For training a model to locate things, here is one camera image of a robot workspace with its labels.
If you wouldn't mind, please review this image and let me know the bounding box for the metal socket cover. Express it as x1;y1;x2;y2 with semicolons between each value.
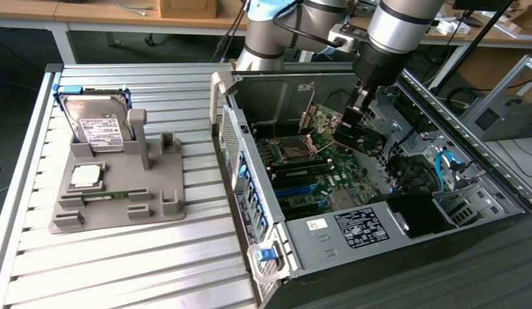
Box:
306;131;336;152

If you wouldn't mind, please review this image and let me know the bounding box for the green RAM stick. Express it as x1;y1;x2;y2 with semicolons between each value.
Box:
62;188;147;202

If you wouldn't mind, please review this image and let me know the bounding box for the graphics card with metal bracket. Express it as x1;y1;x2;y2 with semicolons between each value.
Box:
298;82;388;158

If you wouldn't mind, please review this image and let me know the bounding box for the grey computer tower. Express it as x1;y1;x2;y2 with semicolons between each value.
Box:
461;95;532;142

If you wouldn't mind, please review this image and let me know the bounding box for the silver hard disk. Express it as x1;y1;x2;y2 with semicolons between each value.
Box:
62;93;134;154

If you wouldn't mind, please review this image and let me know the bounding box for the silver CPU chip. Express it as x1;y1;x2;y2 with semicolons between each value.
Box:
70;165;106;187

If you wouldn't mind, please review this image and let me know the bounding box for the thin grey cable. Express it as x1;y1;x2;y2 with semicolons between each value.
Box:
113;0;158;16

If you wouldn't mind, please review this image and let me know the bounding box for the green motherboard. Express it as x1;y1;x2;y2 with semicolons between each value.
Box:
252;122;379;220

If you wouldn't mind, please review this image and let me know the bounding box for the grey plastic parts rack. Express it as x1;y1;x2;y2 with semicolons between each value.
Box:
48;108;187;235

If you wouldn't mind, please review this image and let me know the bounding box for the flat white box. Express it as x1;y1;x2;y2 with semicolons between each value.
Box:
437;21;472;35

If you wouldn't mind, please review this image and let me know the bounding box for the open black PC case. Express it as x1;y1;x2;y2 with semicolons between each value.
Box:
209;62;532;309

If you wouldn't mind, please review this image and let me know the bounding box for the silver perforated disk bay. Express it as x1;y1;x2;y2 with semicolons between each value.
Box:
351;80;447;165

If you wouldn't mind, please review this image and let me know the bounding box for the light blue wire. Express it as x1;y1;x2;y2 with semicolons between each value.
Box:
435;149;459;194

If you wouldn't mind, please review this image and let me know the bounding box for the grey power supply unit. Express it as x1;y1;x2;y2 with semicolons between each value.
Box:
285;202;411;271

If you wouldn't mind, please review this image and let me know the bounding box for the CPU socket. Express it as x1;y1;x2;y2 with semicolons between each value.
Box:
273;136;318;162

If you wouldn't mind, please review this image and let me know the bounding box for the black slanted tripod pole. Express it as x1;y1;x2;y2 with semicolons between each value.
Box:
428;0;519;96

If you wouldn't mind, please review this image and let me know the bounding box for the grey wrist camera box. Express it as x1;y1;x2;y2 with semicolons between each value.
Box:
329;24;369;52

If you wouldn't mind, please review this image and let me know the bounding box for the blue expansion slot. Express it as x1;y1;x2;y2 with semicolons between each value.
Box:
274;183;321;198

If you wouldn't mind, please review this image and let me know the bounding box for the black monitor with stand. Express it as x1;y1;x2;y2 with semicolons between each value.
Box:
452;0;514;28

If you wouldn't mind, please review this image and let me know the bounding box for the silver slotted disk bay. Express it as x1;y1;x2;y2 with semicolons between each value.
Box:
432;186;507;226

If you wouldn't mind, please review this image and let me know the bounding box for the cluttered wooden desk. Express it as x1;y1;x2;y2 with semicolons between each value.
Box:
347;0;532;88

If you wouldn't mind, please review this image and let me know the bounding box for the brown cardboard box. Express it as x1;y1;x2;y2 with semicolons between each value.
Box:
158;0;218;19

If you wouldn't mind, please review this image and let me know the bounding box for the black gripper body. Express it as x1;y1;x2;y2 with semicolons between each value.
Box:
352;41;408;88

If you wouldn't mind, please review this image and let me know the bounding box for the blue disk carrier bracket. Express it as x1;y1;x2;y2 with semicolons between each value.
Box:
52;84;134;110

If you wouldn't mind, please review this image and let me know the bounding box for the wooden desk with grey frame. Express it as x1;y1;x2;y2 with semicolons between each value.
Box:
0;0;249;65

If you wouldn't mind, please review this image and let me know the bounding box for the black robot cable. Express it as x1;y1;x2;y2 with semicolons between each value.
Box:
212;0;348;64

